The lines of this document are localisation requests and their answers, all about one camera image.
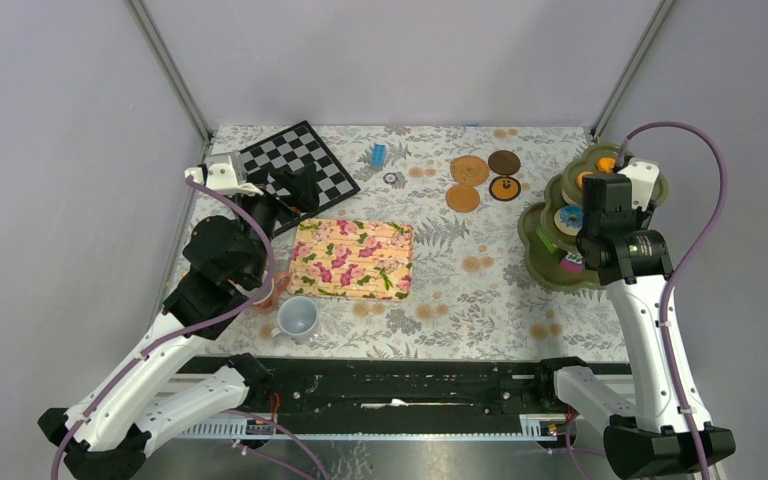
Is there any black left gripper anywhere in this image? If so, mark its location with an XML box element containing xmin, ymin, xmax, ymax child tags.
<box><xmin>229</xmin><ymin>162</ymin><xmax>320</xmax><ymax>285</ymax></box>

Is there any blue donut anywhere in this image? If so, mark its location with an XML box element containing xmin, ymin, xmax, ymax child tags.
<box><xmin>553</xmin><ymin>205</ymin><xmax>583</xmax><ymax>237</ymax></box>

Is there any round brown cookie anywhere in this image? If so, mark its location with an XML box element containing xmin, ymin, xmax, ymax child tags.
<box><xmin>575</xmin><ymin>171</ymin><xmax>593</xmax><ymax>190</ymax></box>

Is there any purple cake slice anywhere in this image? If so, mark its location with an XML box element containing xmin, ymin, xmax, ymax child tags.
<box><xmin>559</xmin><ymin>252</ymin><xmax>584</xmax><ymax>274</ymax></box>

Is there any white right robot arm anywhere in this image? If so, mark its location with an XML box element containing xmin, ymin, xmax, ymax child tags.
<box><xmin>533</xmin><ymin>174</ymin><xmax>736</xmax><ymax>479</ymax></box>

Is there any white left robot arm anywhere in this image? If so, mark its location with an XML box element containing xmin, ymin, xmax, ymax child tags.
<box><xmin>38</xmin><ymin>164</ymin><xmax>319</xmax><ymax>479</ymax></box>

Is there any green three-tier stand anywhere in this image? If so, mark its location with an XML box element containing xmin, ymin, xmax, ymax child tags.
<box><xmin>518</xmin><ymin>143</ymin><xmax>673</xmax><ymax>292</ymax></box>

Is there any white mug front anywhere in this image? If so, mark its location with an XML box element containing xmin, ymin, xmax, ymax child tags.
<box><xmin>270</xmin><ymin>296</ymin><xmax>320</xmax><ymax>344</ymax></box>

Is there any floral serving tray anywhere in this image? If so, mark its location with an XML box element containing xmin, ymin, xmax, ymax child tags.
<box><xmin>288</xmin><ymin>218</ymin><xmax>414</xmax><ymax>301</ymax></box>

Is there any black orange face coaster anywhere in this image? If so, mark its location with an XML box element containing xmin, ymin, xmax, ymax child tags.
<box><xmin>489</xmin><ymin>176</ymin><xmax>522</xmax><ymax>202</ymax></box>

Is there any dark brown coaster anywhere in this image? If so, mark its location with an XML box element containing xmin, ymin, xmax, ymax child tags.
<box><xmin>487</xmin><ymin>150</ymin><xmax>521</xmax><ymax>176</ymax></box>

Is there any black white checkerboard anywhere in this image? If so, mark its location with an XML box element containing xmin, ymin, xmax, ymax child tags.
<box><xmin>237</xmin><ymin>121</ymin><xmax>360</xmax><ymax>235</ymax></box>

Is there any woven tan coaster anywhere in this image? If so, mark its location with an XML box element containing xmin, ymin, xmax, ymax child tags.
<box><xmin>450</xmin><ymin>155</ymin><xmax>489</xmax><ymax>186</ymax></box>

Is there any plain orange coaster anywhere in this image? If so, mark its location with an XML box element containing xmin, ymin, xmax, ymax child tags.
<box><xmin>445</xmin><ymin>184</ymin><xmax>481</xmax><ymax>213</ymax></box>

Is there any blue toy brick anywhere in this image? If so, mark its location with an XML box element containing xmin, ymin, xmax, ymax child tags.
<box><xmin>369</xmin><ymin>144</ymin><xmax>387</xmax><ymax>170</ymax></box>

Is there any white mug with red handle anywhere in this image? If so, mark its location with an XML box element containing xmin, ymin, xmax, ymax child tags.
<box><xmin>251</xmin><ymin>272</ymin><xmax>290</xmax><ymax>315</ymax></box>

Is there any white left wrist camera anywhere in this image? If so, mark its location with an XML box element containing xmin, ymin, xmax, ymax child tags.
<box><xmin>184</xmin><ymin>152</ymin><xmax>264</xmax><ymax>197</ymax></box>

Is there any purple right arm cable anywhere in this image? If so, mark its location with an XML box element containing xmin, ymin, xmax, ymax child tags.
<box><xmin>566</xmin><ymin>121</ymin><xmax>730</xmax><ymax>480</ymax></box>

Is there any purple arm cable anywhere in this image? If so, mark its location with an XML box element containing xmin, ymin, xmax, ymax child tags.
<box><xmin>566</xmin><ymin>121</ymin><xmax>730</xmax><ymax>480</ymax></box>
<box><xmin>49</xmin><ymin>175</ymin><xmax>332</xmax><ymax>480</ymax></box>

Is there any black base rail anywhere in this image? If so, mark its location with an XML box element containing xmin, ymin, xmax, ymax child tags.
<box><xmin>171</xmin><ymin>354</ymin><xmax>624</xmax><ymax>439</ymax></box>

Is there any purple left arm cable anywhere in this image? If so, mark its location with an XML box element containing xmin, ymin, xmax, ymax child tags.
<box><xmin>49</xmin><ymin>175</ymin><xmax>332</xmax><ymax>480</ymax></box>

